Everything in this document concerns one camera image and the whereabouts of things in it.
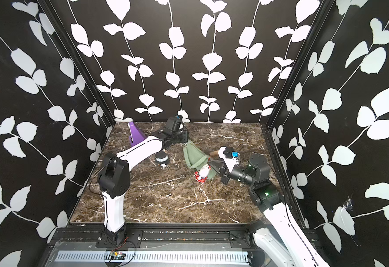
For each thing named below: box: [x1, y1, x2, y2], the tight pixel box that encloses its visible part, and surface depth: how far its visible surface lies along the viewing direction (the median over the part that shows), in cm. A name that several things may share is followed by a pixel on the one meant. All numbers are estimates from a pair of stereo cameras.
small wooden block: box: [208, 150, 219, 158], surface depth 106 cm
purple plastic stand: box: [127, 121, 148, 148], surface depth 101 cm
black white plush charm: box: [155, 149, 170, 166], surface depth 97 cm
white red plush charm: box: [193, 163, 212, 185], surface depth 66 cm
